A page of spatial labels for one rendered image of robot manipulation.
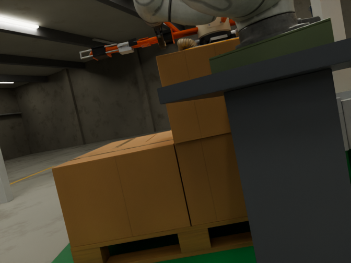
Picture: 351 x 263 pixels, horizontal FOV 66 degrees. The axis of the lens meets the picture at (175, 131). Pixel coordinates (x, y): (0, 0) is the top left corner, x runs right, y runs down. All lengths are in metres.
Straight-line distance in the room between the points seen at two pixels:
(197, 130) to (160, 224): 0.48
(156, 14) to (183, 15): 0.09
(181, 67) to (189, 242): 0.81
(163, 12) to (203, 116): 0.48
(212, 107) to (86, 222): 0.81
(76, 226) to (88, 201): 0.14
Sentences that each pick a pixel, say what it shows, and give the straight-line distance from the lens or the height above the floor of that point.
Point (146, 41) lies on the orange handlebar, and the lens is 1.46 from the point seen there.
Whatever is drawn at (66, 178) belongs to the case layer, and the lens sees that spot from 1.40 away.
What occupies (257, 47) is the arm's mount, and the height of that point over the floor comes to 0.80.
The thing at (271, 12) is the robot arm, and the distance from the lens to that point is 0.77.
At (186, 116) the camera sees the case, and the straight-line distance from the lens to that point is 1.21.
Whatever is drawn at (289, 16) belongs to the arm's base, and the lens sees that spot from 0.80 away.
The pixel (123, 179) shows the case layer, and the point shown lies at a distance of 1.31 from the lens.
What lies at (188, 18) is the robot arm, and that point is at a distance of 0.99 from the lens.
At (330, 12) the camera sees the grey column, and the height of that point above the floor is 1.22.
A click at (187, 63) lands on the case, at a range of 1.23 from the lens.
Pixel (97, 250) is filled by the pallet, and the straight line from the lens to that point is 1.47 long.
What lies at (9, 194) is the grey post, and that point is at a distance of 4.15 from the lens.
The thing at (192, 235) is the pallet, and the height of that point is 0.10.
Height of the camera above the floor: 0.69
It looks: 4 degrees down
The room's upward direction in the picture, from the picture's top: 12 degrees counter-clockwise
